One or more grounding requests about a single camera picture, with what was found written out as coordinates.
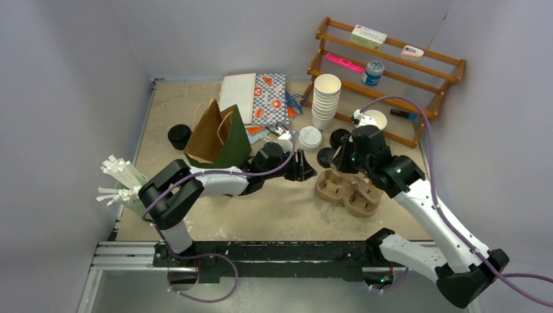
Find wrapped white straws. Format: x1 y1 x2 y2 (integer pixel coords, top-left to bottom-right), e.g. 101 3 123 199
96 155 147 205

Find brown pulp cup carrier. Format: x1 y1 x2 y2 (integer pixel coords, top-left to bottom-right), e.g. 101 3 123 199
315 168 383 218

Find blue checkered bakery bag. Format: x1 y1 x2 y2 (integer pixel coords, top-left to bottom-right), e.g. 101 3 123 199
251 74 289 127

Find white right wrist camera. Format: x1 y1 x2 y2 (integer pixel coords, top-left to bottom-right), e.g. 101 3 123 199
351 110 377 128

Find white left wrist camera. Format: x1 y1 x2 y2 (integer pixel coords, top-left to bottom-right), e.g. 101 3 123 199
276 130 293 153

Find white green box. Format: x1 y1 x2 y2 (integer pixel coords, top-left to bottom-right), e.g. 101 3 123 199
350 25 387 51

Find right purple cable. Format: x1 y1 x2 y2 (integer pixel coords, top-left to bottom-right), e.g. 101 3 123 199
361 95 553 310

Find stack of white paper cups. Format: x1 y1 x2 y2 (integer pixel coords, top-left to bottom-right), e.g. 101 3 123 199
312 74 342 130

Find pink highlighter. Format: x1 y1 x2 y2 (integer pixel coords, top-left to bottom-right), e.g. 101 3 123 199
325 52 365 73

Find orange paper bag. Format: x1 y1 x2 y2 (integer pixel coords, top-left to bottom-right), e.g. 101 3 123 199
246 107 297 134

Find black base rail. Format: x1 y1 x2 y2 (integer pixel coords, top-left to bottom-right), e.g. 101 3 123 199
153 241 404 288

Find dark printed coffee cup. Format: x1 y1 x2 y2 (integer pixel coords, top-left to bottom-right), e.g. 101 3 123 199
364 110 387 131

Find white lid stack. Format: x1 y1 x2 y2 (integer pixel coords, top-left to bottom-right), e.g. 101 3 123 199
297 126 323 151

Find blue lidded jar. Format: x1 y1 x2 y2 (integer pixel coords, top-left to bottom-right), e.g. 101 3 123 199
362 60 385 86

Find single black coffee lid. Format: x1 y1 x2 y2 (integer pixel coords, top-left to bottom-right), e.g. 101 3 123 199
316 147 337 169

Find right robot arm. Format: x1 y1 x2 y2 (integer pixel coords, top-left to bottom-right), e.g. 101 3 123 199
333 125 510 308

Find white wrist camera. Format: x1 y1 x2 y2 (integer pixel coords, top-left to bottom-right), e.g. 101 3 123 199
351 110 377 128
276 130 293 153

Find pink white small case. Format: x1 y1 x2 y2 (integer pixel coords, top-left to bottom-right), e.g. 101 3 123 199
400 45 425 63

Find green straw holder cup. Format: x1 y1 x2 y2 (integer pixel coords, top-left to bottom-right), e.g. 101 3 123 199
114 181 145 216

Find dark blue marker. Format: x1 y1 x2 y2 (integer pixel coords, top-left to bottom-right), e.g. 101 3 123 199
390 109 418 120

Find green paper bag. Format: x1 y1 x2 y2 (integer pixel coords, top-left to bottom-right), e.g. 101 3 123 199
183 98 252 169

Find wooden shelf rack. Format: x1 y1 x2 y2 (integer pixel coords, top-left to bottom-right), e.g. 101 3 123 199
301 16 466 148

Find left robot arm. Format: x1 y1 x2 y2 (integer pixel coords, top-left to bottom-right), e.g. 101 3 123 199
138 143 317 267

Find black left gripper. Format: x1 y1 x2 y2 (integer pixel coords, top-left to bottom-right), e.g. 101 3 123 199
263 147 316 182

